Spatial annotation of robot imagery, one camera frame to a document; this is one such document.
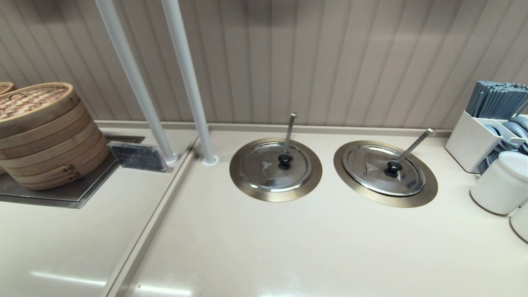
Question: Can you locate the woven bamboo steamer lid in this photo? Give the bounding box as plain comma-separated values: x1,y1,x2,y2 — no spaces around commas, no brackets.
0,82,81,139

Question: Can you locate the white round base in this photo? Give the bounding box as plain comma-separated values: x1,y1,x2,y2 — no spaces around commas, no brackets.
161,0,219,167

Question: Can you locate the dark acrylic label sign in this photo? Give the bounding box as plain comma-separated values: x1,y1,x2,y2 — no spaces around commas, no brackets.
106,141,169,173

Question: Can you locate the white metal pole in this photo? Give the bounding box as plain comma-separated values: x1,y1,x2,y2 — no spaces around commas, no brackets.
95,0,179,165

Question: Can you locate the white cutlery holder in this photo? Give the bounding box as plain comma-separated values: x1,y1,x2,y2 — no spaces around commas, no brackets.
445,110,528,174

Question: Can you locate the bamboo steamer basket stack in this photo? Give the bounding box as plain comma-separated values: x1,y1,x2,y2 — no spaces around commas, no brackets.
0,108,110,191

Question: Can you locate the recessed steel tray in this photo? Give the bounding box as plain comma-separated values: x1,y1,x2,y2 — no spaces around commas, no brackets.
0,135,145,209

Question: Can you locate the white ceramic jar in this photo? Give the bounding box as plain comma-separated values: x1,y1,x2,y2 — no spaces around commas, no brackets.
510,200,528,243
470,151,528,216

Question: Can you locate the grey chopsticks bundle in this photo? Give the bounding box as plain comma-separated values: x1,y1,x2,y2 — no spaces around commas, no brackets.
466,80,528,120

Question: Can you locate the brass counter ring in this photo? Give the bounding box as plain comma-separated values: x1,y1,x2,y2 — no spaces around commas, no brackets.
229,137,323,203
333,140,438,208

